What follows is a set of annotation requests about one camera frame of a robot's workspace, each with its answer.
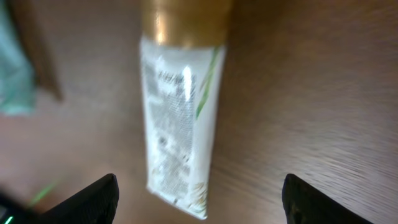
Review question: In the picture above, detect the white bamboo print tube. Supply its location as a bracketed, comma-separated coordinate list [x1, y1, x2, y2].
[140, 0, 233, 220]

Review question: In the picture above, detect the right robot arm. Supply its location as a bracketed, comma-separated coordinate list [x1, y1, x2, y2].
[1, 174, 371, 224]

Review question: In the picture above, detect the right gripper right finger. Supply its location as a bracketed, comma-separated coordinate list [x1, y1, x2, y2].
[282, 174, 372, 224]

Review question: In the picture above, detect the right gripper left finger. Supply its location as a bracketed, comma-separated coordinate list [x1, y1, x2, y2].
[40, 174, 119, 224]

